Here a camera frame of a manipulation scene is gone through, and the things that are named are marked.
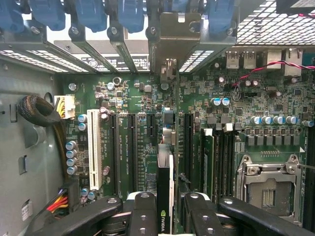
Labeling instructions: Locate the black RAM slot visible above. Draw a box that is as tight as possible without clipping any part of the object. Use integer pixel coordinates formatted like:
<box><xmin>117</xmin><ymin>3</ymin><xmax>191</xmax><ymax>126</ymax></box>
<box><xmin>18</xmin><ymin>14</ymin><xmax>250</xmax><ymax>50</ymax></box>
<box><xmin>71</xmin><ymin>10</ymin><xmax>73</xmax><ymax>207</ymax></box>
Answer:
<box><xmin>214</xmin><ymin>122</ymin><xmax>222</xmax><ymax>197</ymax></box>
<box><xmin>221</xmin><ymin>122</ymin><xmax>229</xmax><ymax>197</ymax></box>
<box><xmin>228</xmin><ymin>129</ymin><xmax>236</xmax><ymax>197</ymax></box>

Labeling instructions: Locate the long black expansion slot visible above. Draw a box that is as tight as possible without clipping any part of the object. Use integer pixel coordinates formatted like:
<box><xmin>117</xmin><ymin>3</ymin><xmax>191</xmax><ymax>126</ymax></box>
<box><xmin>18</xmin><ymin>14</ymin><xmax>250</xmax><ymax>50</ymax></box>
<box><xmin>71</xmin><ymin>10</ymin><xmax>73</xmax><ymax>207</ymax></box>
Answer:
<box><xmin>126</xmin><ymin>112</ymin><xmax>139</xmax><ymax>194</ymax></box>
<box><xmin>109</xmin><ymin>112</ymin><xmax>122</xmax><ymax>196</ymax></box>
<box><xmin>183</xmin><ymin>112</ymin><xmax>195</xmax><ymax>184</ymax></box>

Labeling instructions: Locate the metal CPU socket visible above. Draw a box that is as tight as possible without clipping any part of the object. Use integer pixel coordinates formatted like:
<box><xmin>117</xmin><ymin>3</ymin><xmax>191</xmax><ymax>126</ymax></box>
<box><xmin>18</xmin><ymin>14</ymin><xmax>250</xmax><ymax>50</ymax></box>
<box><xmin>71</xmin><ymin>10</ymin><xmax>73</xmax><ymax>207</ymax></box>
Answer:
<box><xmin>235</xmin><ymin>153</ymin><xmax>304</xmax><ymax>223</ymax></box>

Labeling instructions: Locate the black power connector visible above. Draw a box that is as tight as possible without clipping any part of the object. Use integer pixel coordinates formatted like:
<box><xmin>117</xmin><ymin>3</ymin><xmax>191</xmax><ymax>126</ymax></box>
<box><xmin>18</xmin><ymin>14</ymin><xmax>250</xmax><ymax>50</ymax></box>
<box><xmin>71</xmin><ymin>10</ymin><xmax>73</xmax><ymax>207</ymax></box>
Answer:
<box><xmin>58</xmin><ymin>181</ymin><xmax>80</xmax><ymax>212</ymax></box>

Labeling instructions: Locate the white expansion slot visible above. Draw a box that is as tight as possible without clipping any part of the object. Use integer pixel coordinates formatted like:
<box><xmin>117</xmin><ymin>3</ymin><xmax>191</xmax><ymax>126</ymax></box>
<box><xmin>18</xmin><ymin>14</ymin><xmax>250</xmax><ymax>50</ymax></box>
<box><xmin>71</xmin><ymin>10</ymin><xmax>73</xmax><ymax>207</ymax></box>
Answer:
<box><xmin>86</xmin><ymin>108</ymin><xmax>103</xmax><ymax>191</ymax></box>

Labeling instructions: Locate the short black expansion slot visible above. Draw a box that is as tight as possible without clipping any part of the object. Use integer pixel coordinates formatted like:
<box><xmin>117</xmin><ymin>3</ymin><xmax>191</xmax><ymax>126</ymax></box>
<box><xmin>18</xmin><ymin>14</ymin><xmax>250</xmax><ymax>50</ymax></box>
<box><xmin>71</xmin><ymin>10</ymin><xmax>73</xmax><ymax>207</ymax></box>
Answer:
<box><xmin>147</xmin><ymin>113</ymin><xmax>156</xmax><ymax>138</ymax></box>

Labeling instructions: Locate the green motherboard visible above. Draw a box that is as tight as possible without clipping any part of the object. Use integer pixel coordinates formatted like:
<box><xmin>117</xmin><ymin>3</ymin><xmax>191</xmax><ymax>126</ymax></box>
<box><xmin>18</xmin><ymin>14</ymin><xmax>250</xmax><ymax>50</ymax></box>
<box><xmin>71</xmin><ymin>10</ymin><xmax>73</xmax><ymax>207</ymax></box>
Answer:
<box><xmin>61</xmin><ymin>49</ymin><xmax>315</xmax><ymax>228</ymax></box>

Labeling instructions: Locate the white power connector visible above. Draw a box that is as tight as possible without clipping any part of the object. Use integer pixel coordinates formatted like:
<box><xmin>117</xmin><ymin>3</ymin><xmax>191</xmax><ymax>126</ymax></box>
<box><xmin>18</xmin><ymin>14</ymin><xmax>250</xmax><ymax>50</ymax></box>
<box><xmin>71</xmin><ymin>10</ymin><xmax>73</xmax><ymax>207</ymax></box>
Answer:
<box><xmin>53</xmin><ymin>95</ymin><xmax>76</xmax><ymax>120</ymax></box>

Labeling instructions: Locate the black and grey PC case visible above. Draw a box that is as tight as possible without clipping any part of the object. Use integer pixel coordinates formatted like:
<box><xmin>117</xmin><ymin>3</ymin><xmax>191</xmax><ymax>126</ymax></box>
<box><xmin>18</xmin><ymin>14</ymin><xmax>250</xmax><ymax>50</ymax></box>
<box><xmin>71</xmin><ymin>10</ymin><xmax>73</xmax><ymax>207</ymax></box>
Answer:
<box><xmin>0</xmin><ymin>0</ymin><xmax>315</xmax><ymax>236</ymax></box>

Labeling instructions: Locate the blue slot retention clip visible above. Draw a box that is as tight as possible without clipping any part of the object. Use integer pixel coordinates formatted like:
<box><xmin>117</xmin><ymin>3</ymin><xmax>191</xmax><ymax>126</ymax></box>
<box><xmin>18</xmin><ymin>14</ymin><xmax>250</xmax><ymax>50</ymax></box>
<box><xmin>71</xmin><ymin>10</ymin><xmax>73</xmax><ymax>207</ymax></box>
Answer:
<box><xmin>29</xmin><ymin>0</ymin><xmax>66</xmax><ymax>31</ymax></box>
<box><xmin>117</xmin><ymin>0</ymin><xmax>146</xmax><ymax>34</ymax></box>
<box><xmin>0</xmin><ymin>0</ymin><xmax>25</xmax><ymax>33</ymax></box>
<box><xmin>206</xmin><ymin>0</ymin><xmax>235</xmax><ymax>37</ymax></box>
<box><xmin>73</xmin><ymin>0</ymin><xmax>109</xmax><ymax>33</ymax></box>

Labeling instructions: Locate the red yellow wire bundle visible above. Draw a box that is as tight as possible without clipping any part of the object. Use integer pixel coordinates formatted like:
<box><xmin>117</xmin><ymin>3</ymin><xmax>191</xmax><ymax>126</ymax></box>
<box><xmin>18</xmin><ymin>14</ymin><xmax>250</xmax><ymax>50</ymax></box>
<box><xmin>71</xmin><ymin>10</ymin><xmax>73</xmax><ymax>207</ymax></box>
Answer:
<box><xmin>46</xmin><ymin>188</ymin><xmax>69</xmax><ymax>218</ymax></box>

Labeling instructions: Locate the black sleeved power cable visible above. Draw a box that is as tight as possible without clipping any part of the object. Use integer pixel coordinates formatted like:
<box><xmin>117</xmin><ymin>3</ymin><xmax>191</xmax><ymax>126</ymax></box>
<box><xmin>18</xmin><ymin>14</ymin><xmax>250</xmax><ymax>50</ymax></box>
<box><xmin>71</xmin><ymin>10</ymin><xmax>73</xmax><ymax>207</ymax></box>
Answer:
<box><xmin>18</xmin><ymin>95</ymin><xmax>67</xmax><ymax>177</ymax></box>

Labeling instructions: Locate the red and black twisted wire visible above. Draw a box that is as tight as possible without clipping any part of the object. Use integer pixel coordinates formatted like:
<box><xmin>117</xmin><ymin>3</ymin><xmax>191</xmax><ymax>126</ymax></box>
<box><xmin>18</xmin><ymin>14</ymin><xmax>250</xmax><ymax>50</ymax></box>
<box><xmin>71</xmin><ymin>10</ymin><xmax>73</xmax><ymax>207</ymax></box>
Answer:
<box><xmin>231</xmin><ymin>60</ymin><xmax>315</xmax><ymax>87</ymax></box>

